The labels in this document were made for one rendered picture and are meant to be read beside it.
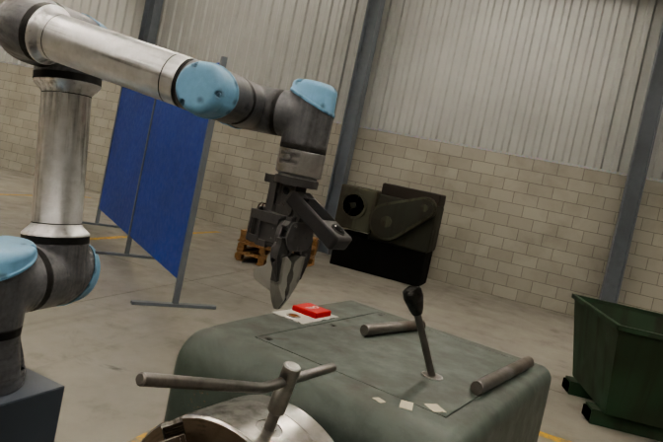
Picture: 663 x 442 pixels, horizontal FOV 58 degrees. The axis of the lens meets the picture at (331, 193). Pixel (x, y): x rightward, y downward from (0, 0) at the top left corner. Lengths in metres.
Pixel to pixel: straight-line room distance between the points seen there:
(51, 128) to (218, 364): 0.51
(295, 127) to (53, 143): 0.45
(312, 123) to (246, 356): 0.37
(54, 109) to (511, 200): 9.85
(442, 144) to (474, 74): 1.33
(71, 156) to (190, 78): 0.39
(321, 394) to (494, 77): 10.30
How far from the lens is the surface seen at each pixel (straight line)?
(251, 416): 0.80
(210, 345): 1.01
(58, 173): 1.17
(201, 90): 0.85
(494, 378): 1.07
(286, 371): 0.74
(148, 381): 0.57
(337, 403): 0.88
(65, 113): 1.18
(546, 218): 10.68
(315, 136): 0.94
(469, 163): 10.80
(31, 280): 1.11
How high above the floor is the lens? 1.56
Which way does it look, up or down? 2 degrees down
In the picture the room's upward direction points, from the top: 12 degrees clockwise
